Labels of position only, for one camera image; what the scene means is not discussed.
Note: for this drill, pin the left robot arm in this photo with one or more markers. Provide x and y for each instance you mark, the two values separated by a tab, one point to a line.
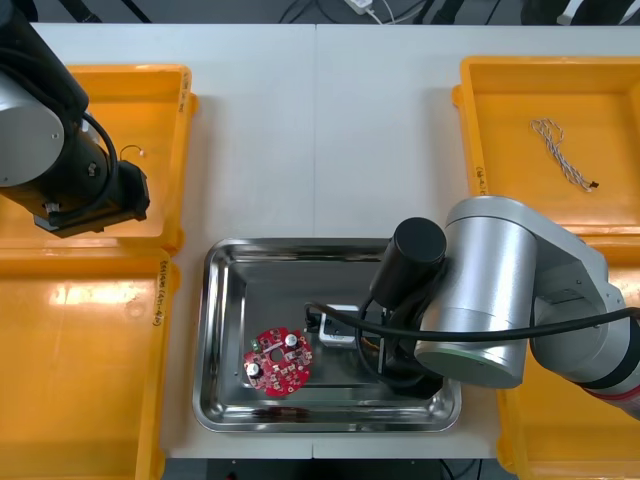
30	140

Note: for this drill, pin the round red circuit board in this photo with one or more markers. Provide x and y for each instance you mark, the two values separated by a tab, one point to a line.
295	372

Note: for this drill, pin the white power strip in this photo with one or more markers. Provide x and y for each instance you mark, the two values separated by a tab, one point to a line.
357	4

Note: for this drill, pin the yellow-orange plastic bin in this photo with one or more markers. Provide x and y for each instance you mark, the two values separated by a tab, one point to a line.
525	150
75	375
550	440
160	125

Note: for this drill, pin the black chair base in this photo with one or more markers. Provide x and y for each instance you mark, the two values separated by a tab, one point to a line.
82	12

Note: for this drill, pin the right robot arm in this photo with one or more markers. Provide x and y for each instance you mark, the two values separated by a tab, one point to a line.
490	280

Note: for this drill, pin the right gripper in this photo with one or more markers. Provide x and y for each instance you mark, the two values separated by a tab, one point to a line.
395	360

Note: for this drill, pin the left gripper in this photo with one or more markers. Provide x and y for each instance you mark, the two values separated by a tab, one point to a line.
135	192

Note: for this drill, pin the steel tray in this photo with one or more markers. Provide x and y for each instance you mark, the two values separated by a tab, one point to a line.
225	350

